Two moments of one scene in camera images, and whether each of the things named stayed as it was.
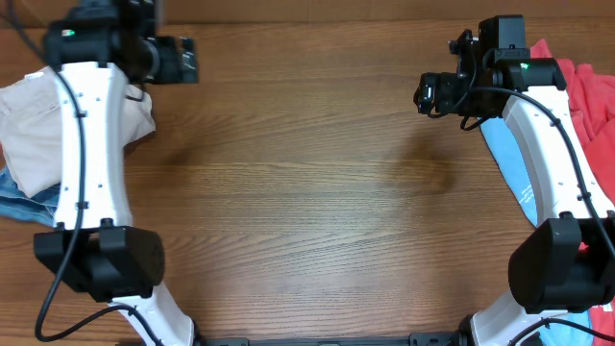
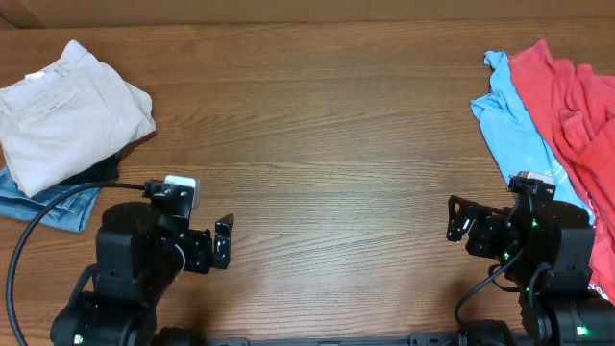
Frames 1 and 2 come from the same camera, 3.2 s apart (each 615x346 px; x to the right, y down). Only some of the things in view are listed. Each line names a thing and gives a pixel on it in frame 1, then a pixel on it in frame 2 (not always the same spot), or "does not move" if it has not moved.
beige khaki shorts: (31, 126) does not move
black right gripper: (441, 86) to (489, 222)
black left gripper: (167, 72) to (202, 257)
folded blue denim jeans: (15, 205) does not move
